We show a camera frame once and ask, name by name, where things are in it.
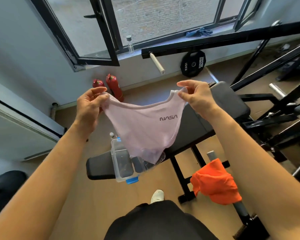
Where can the person's left hand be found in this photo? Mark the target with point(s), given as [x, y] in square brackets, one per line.
[86, 109]

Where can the person's right hand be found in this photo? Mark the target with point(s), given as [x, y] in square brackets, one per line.
[202, 97]

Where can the person's right thumb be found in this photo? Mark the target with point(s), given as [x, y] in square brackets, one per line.
[185, 95]

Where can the person's left thumb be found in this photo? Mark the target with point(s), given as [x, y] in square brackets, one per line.
[103, 98]

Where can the pale pink t-shirt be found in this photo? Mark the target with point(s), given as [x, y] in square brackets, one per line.
[145, 129]

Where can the person's right forearm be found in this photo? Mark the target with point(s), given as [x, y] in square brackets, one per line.
[255, 167]

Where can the person's left forearm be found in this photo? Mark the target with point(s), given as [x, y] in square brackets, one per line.
[40, 182]

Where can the red fire extinguisher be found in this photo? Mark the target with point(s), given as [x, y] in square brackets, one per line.
[113, 87]
[98, 83]

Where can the black weight plate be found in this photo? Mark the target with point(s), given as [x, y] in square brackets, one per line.
[193, 63]

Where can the black padded weight bench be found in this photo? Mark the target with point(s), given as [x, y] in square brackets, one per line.
[197, 126]

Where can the small white-capped bottle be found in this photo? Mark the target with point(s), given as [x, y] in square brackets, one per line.
[112, 135]

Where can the white bar peg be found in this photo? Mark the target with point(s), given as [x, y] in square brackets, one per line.
[157, 62]

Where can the grey floor pipe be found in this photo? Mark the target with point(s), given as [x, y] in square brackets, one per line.
[54, 111]

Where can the clear glass bottle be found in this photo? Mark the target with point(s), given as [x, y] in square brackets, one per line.
[130, 46]

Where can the black open window sash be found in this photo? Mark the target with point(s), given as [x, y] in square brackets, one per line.
[107, 34]

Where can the clear plastic box blue clips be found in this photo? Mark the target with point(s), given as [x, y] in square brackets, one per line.
[120, 159]

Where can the blue cloth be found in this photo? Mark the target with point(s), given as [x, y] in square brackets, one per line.
[198, 32]

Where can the chrome machine peg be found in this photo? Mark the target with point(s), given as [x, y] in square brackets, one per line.
[276, 89]

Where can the orange cloth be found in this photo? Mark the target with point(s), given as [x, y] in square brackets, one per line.
[215, 182]

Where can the white shoe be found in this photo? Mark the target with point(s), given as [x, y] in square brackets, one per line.
[157, 196]

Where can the black shorts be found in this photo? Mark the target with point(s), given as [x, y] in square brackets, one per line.
[160, 222]

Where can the grey metal bar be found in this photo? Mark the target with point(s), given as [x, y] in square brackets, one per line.
[242, 212]

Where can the black round seat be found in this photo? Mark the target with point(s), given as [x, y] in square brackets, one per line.
[6, 192]

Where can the black window frame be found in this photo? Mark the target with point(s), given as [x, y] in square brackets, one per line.
[216, 23]

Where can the white wall heater unit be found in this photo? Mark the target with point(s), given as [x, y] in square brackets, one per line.
[17, 122]

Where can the black gym machine frame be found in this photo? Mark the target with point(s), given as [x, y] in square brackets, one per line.
[277, 104]

